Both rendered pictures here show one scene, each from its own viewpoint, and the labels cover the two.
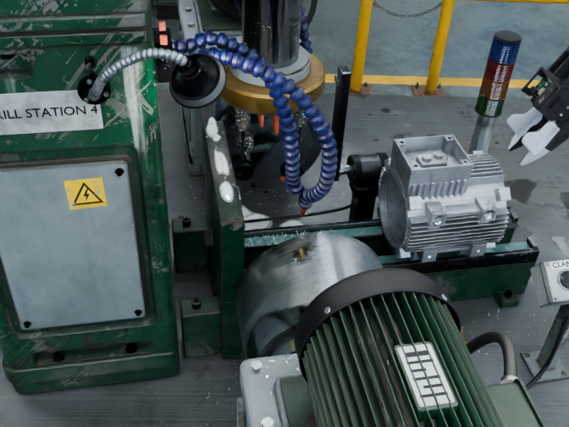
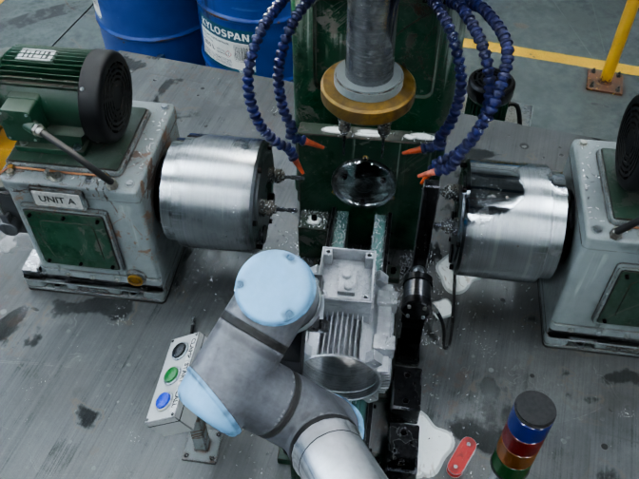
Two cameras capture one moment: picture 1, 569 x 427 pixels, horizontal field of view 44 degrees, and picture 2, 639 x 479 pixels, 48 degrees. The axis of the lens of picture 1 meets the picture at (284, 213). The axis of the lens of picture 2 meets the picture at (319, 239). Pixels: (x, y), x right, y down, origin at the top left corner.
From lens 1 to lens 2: 1.70 m
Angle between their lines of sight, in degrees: 73
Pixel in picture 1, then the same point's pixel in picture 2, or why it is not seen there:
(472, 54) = not seen: outside the picture
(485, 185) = (318, 337)
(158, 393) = (288, 191)
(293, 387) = (138, 111)
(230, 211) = (310, 127)
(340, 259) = (226, 160)
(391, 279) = (94, 58)
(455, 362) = (40, 74)
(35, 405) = not seen: hidden behind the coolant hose
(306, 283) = (215, 140)
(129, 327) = not seen: hidden behind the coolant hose
